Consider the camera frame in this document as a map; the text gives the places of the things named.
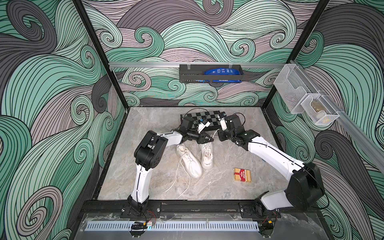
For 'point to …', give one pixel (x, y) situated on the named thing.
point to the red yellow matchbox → (243, 175)
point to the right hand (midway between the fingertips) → (223, 129)
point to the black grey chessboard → (211, 116)
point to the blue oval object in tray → (222, 71)
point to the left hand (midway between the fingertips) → (212, 138)
